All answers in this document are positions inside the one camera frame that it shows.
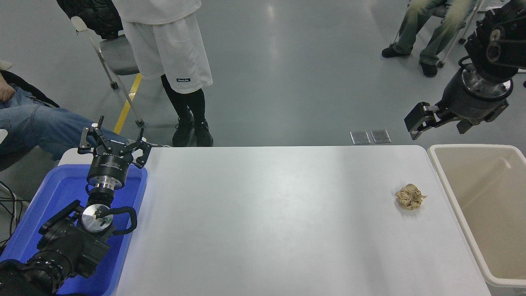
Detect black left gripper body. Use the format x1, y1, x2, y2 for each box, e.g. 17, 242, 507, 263
86, 143, 134, 184

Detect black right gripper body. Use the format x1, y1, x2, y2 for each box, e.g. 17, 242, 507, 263
436, 71, 510, 124

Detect black jacket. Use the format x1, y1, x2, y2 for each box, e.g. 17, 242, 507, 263
56, 0, 124, 40

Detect seated person on chair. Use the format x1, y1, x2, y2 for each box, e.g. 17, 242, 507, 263
381, 0, 477, 78

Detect standing person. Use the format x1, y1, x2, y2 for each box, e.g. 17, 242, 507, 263
111, 0, 214, 148

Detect grey folding chair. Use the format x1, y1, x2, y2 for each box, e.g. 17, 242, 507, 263
71, 16, 145, 127

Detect person's hand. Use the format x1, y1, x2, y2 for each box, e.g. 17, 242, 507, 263
0, 78, 16, 102

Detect seated person in jeans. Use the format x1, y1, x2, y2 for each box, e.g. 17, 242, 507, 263
0, 60, 129, 171

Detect black cables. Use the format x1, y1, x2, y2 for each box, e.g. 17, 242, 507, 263
0, 180, 32, 247

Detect blue plastic tray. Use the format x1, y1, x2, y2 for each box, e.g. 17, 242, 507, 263
0, 164, 148, 296

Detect large pale plastic bin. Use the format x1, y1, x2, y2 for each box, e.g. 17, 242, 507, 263
427, 144, 526, 296

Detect tan paper ball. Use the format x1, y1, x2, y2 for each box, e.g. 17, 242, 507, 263
395, 183, 428, 210

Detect wheeled metal chair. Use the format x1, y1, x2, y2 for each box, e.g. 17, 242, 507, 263
394, 0, 485, 69

